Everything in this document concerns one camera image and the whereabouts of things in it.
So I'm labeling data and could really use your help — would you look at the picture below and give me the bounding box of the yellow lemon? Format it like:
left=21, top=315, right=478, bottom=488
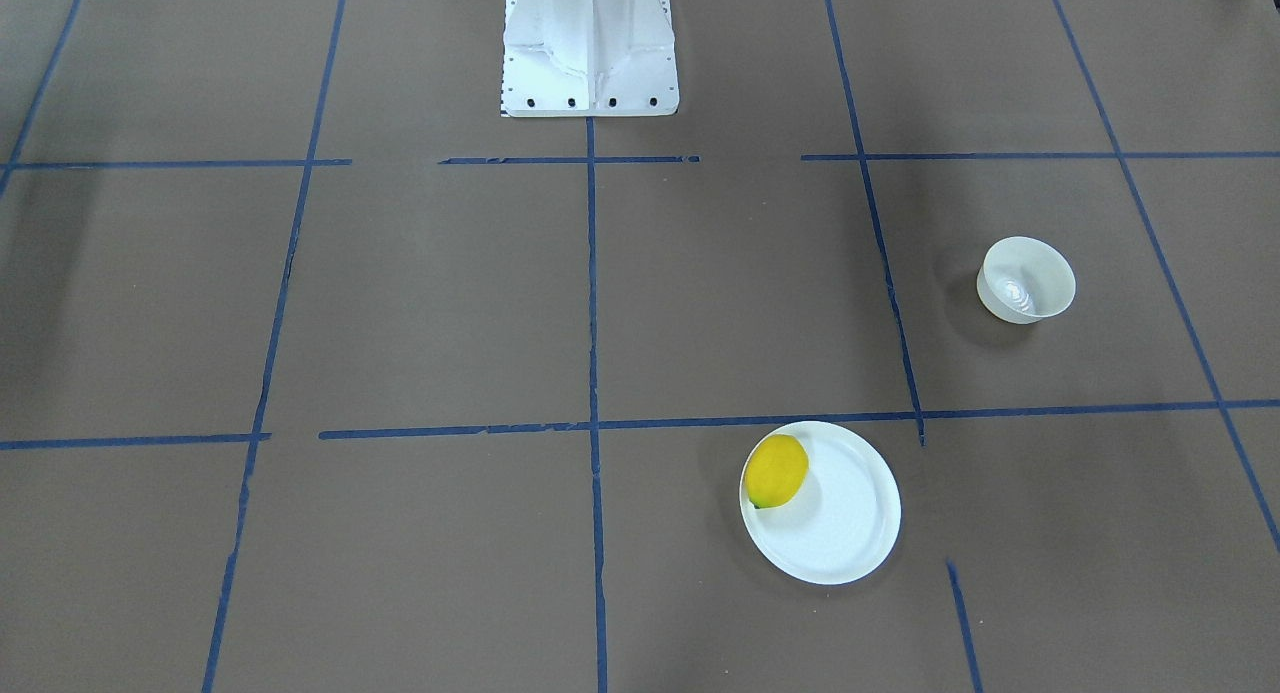
left=742, top=434, right=810, bottom=509

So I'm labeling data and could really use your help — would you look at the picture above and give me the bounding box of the white round plate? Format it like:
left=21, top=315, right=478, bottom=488
left=739, top=421, right=902, bottom=585

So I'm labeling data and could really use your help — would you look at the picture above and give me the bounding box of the white bowl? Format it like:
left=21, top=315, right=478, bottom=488
left=975, top=236, right=1076, bottom=325

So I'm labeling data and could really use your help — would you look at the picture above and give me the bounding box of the brown paper table cover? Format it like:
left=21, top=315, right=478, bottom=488
left=3, top=0, right=1277, bottom=692

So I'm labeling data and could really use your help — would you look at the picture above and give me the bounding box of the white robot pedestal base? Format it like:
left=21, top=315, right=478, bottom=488
left=500, top=0, right=680, bottom=118

